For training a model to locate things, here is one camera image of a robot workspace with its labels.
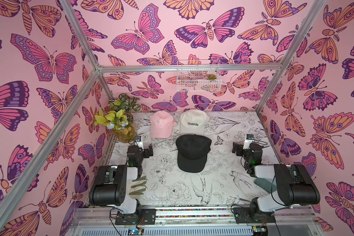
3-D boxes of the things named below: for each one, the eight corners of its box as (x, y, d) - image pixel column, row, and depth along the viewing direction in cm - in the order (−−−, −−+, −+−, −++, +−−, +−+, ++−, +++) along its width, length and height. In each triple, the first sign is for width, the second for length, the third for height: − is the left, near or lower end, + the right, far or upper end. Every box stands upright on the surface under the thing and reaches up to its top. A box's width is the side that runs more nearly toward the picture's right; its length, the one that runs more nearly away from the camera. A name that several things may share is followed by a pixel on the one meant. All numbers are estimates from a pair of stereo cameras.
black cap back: (176, 172, 91) (175, 163, 80) (176, 145, 103) (176, 134, 93) (212, 172, 91) (216, 163, 80) (208, 145, 103) (211, 134, 93)
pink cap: (149, 138, 107) (147, 130, 99) (152, 119, 118) (150, 110, 111) (175, 137, 106) (174, 130, 99) (175, 119, 118) (175, 110, 111)
